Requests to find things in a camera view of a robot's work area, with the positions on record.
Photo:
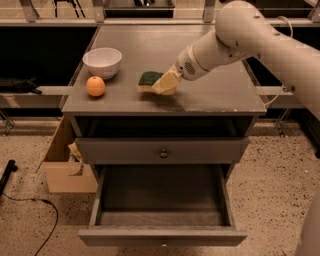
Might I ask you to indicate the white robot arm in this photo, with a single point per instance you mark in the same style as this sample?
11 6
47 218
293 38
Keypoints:
280 204

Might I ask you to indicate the black bar on floor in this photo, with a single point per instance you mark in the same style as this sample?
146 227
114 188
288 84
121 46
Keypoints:
10 167

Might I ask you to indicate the green and yellow sponge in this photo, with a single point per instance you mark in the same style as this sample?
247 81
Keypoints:
148 79

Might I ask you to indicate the black object on shelf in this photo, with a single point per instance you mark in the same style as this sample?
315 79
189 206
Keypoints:
14 85

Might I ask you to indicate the white ceramic bowl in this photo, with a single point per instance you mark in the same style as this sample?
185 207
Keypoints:
103 62

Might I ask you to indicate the grey upper closed drawer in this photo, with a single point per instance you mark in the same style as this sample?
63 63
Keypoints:
112 151

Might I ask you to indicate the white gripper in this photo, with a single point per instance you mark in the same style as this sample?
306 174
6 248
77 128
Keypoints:
186 67

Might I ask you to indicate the orange fruit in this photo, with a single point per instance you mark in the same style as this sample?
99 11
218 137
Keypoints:
95 86

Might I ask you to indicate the grey open lower drawer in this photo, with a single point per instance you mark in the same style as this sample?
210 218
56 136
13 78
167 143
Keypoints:
162 205

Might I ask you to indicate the grey drawer cabinet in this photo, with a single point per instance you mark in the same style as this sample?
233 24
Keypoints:
222 104

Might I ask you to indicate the cardboard box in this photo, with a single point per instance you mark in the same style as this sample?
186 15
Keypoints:
64 172

